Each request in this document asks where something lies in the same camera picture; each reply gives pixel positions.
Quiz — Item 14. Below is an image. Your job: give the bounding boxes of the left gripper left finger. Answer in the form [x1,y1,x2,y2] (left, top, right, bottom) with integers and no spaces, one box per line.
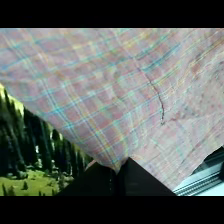
[57,161,118,197]

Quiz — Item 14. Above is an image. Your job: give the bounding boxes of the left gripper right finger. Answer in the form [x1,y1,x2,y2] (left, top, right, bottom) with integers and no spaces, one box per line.
[116,157,177,197]

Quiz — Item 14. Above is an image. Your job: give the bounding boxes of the checked shirt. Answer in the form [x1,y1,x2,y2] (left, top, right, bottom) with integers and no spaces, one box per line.
[0,27,224,192]

